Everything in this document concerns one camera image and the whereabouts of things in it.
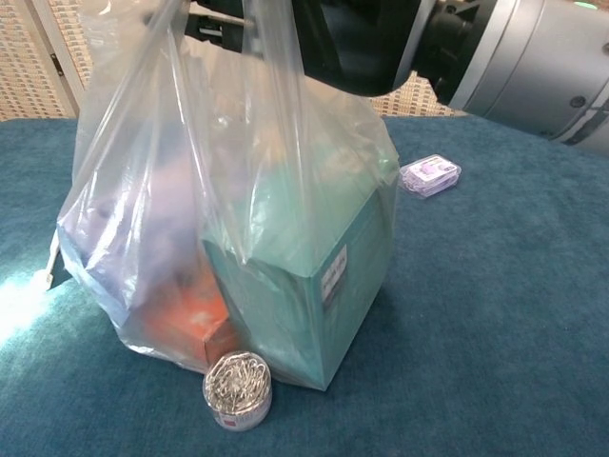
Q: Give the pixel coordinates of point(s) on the clear plastic shopping bag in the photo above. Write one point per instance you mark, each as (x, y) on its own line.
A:
(228, 166)

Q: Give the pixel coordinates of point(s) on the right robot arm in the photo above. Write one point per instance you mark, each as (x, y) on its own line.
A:
(523, 57)

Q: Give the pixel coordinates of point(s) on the teal cardboard box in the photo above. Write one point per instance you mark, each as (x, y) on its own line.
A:
(285, 295)

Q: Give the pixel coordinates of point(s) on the teal tablecloth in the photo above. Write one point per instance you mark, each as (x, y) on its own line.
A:
(476, 309)

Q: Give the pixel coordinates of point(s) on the orange cardboard box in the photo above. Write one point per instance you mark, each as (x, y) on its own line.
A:
(181, 323)

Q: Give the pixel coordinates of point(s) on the woven folding screen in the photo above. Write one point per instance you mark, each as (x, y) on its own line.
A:
(28, 62)

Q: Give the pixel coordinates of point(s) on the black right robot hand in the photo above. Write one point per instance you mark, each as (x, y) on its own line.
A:
(352, 43)

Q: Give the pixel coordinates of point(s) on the small clear purple clip box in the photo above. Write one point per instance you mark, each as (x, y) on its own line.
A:
(430, 175)

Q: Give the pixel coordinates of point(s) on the round clear paperclip tub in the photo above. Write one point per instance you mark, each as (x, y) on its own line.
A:
(238, 390)

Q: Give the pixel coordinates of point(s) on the purple soft package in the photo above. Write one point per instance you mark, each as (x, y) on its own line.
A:
(143, 224)

